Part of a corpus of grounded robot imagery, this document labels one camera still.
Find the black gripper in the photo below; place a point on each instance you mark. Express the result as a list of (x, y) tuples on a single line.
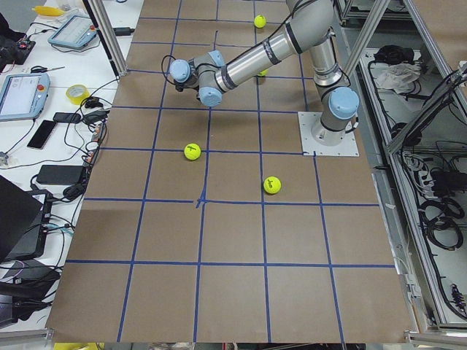
[(186, 87)]

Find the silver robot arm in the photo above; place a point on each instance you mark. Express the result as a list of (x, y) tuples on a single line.
[(306, 29)]

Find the tennis ball left front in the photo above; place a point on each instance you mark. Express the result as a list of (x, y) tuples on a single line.
[(192, 151)]

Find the tennis ball table centre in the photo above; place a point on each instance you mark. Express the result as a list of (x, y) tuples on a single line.
[(262, 73)]

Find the tennis ball near base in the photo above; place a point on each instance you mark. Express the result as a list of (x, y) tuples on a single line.
[(259, 21)]

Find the tennis ball left far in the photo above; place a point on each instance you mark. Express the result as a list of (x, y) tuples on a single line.
[(272, 185)]

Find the yellow tape roll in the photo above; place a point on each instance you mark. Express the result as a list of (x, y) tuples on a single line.
[(77, 94)]

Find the blue teach pendant far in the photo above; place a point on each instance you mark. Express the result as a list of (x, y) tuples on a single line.
[(76, 33)]

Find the blue teach pendant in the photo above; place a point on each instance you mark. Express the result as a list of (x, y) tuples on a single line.
[(76, 33), (23, 96)]

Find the scissors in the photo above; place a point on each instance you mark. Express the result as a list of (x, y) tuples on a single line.
[(43, 69)]

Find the black smartphone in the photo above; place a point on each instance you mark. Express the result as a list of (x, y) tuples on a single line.
[(42, 134)]

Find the blue teach pendant near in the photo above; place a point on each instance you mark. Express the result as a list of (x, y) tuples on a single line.
[(23, 96)]

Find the black power adapter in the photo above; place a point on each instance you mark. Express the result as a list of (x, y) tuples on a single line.
[(60, 174)]

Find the black laptop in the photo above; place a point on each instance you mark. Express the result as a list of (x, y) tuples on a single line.
[(24, 215)]

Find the white cloth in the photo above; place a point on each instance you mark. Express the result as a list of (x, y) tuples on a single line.
[(400, 77)]

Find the aluminium frame post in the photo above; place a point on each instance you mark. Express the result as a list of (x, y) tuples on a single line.
[(101, 21)]

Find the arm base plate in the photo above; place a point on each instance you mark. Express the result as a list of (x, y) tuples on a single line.
[(319, 141)]

